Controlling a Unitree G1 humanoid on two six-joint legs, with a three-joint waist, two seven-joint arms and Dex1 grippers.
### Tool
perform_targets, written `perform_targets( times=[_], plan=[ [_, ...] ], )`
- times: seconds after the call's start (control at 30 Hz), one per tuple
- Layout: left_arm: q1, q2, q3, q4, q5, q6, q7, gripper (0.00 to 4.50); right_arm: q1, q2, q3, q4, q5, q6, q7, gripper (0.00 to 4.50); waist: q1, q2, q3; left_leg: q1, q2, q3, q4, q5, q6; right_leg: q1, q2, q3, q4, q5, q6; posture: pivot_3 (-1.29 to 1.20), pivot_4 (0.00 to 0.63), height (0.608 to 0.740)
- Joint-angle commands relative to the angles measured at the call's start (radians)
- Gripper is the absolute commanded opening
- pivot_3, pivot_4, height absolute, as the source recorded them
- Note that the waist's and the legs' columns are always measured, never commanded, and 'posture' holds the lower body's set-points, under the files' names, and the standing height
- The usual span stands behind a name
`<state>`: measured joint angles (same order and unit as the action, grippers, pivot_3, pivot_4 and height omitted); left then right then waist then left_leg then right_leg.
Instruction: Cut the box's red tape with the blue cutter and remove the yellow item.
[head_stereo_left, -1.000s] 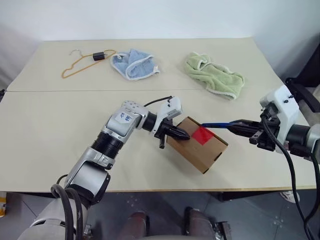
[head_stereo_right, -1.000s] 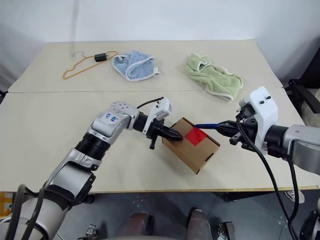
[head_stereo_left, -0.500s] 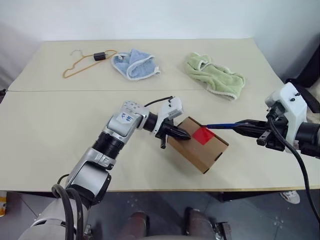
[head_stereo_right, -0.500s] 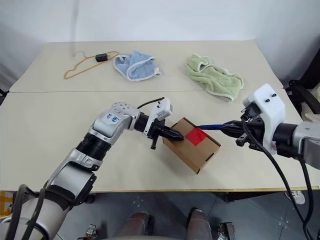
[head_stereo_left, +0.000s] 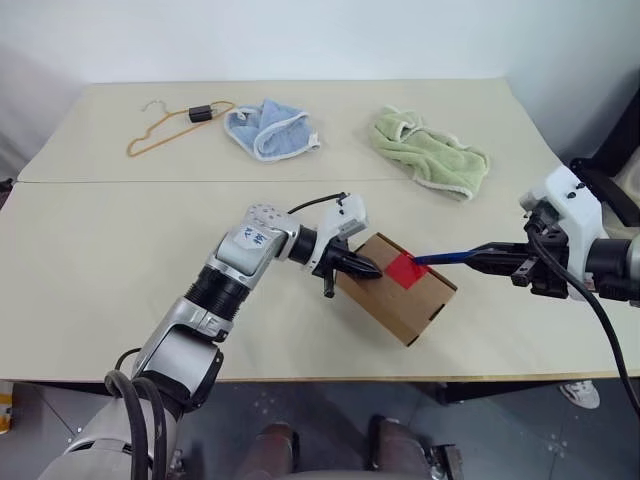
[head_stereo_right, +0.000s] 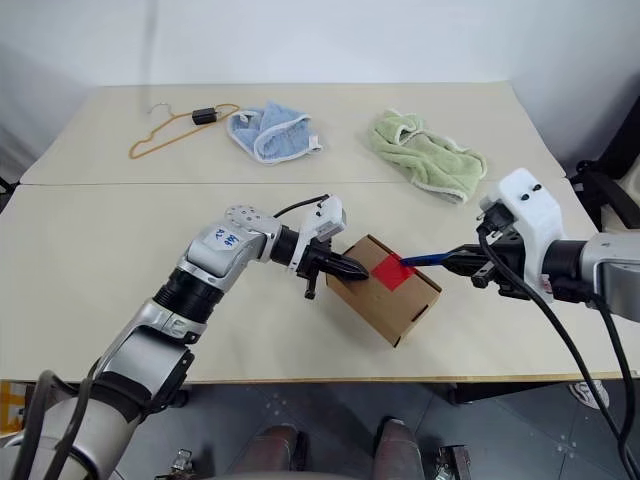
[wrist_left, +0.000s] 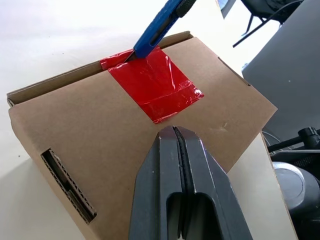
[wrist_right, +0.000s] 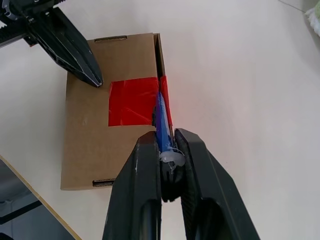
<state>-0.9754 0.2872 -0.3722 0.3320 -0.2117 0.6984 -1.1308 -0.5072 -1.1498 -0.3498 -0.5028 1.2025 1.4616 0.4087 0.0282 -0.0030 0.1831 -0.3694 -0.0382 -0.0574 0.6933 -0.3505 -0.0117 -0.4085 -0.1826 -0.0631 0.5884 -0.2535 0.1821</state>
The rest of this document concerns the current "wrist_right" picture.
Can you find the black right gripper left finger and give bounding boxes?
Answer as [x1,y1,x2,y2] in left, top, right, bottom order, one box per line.
[101,130,164,240]

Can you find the green fleece towel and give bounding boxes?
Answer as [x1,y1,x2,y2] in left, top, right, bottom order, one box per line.
[303,0,320,39]

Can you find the red adhesive tape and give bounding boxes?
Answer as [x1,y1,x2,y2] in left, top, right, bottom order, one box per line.
[107,74,175,127]

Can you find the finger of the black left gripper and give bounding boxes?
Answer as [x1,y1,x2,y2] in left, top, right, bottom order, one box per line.
[34,6,104,86]
[24,14,101,88]

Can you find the brown cardboard box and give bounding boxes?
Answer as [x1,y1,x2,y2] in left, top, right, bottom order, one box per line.
[59,32,174,192]

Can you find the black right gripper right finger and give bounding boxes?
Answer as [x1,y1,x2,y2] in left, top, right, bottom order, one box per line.
[174,127,261,240]

